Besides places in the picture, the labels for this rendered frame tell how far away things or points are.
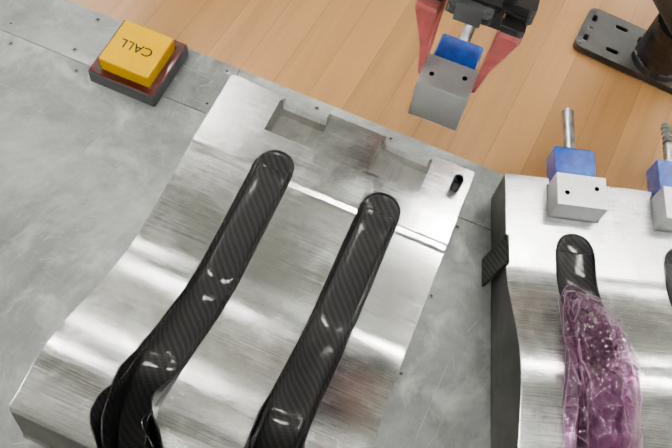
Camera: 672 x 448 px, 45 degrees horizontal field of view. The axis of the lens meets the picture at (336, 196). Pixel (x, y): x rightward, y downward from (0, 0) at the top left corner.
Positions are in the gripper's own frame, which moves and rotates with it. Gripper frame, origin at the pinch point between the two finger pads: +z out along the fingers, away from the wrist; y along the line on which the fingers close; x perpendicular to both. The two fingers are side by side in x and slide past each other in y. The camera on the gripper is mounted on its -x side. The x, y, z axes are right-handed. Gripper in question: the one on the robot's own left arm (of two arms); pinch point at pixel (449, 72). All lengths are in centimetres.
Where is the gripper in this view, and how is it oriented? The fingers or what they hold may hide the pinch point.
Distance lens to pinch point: 77.2
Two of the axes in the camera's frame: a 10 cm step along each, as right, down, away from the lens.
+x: 2.8, -4.9, 8.3
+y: 9.3, 3.7, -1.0
